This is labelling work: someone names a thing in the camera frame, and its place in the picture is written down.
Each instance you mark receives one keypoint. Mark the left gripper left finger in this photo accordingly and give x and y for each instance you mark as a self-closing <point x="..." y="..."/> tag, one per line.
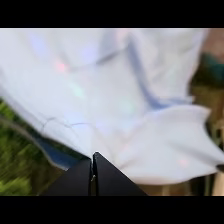
<point x="76" y="181"/>

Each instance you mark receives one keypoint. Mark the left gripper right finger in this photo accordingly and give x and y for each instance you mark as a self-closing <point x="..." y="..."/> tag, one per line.
<point x="111" y="181"/>

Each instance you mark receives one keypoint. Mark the white garment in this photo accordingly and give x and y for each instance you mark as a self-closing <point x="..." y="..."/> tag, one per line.
<point x="110" y="100"/>

